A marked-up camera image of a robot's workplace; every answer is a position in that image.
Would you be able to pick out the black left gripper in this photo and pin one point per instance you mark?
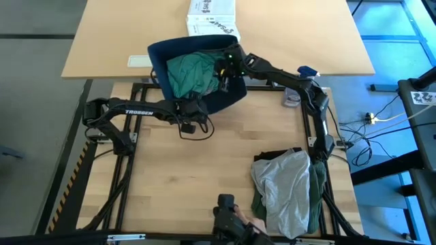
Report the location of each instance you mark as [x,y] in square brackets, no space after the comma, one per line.
[192,111]

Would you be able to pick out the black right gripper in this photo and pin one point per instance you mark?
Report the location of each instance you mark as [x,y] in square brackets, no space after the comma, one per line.
[235,63]

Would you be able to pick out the bright green garment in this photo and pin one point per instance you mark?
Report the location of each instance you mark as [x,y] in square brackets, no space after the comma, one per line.
[190,71]

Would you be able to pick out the navy white striped fabric bin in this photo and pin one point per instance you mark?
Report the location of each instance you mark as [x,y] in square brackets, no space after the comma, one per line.
[160,54]

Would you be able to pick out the black T-shirt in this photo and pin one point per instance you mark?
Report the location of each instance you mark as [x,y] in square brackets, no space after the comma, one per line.
[269,154]

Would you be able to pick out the grey patterned garment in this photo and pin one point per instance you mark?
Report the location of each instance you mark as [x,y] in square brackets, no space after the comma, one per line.
[282,190]

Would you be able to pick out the dark green garment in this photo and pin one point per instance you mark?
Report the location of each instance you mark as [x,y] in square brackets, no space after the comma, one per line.
[316,190]

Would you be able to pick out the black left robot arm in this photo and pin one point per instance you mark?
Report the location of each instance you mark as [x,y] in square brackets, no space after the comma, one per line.
[136,110]

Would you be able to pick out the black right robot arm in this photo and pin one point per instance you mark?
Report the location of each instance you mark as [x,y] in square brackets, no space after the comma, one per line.
[289,80]

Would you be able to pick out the spray bottle with blue head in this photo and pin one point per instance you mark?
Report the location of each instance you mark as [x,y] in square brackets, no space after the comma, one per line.
[291,100]

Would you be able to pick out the white rectangular desk plate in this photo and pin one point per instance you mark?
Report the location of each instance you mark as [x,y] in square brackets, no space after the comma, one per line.
[138,61]

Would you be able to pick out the light wooden desk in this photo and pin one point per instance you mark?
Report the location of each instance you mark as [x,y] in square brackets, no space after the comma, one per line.
[289,34]

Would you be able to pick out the person's hand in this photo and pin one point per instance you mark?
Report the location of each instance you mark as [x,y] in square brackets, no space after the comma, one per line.
[253,223]

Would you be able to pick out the yellow black hazard strip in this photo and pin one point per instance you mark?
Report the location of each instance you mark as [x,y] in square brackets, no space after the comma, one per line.
[68,190]

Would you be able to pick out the white yellow power plug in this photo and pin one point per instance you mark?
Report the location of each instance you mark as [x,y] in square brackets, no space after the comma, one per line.
[370,119]

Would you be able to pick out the white printed tag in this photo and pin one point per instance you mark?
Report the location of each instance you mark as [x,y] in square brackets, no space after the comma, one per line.
[424,98]

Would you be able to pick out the black cart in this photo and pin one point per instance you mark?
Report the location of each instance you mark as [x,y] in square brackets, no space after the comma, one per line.
[422,143]

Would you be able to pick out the black aluminium table frame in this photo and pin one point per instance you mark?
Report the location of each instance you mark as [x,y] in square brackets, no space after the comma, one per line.
[259,87]

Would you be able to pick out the silver metal bracket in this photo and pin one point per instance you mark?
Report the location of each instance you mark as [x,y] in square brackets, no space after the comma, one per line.
[126,237]
[315,241]

